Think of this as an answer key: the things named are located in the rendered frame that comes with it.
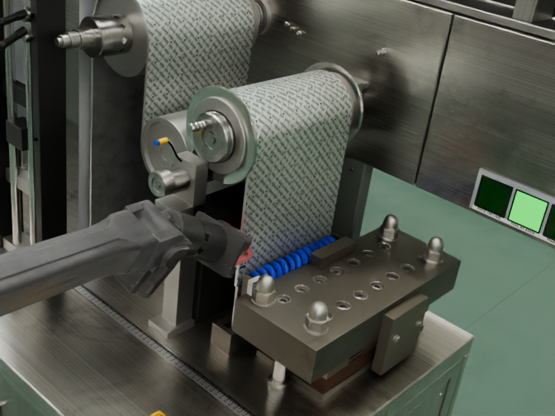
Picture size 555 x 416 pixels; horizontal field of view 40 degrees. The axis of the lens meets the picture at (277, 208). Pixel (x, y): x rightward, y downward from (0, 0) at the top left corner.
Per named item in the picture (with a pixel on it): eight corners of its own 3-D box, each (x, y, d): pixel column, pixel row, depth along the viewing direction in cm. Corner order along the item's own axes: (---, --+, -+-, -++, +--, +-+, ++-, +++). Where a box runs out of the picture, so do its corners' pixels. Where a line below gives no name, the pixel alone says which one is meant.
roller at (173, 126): (139, 173, 128) (141, 106, 123) (244, 142, 146) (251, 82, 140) (186, 200, 121) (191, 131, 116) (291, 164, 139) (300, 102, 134)
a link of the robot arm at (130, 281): (177, 248, 94) (132, 202, 96) (121, 314, 96) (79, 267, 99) (215, 246, 105) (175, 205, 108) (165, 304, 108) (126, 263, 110)
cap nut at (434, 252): (418, 257, 132) (423, 235, 130) (429, 251, 134) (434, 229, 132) (435, 267, 130) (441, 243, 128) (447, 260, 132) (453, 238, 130)
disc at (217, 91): (179, 156, 119) (193, 68, 112) (182, 155, 120) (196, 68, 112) (244, 201, 112) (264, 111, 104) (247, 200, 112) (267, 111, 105)
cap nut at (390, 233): (373, 234, 137) (378, 213, 135) (385, 229, 140) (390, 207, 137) (390, 243, 135) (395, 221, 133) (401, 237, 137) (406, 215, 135)
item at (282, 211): (234, 286, 120) (245, 180, 111) (327, 241, 136) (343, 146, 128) (236, 286, 120) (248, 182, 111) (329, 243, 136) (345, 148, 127)
